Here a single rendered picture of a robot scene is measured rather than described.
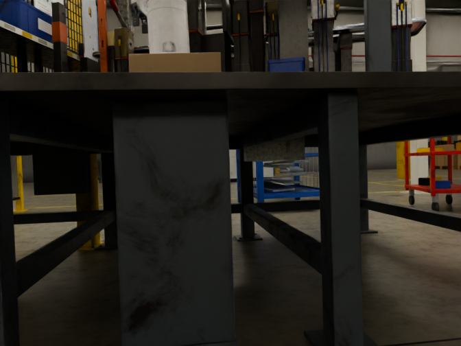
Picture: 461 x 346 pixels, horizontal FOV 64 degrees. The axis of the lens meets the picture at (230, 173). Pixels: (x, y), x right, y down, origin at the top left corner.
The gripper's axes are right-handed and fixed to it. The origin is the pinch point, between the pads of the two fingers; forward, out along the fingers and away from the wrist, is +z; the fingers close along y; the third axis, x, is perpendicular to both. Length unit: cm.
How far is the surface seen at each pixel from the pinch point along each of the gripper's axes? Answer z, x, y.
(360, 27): 13, -94, -10
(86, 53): 10.0, 26.5, -2.3
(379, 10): 18, -96, -37
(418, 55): -71, -219, 379
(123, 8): -2.2, -0.3, -16.3
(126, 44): 13.9, -2.6, -19.7
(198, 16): 10.8, -36.7, -32.0
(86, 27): -2.4, 26.5, -1.9
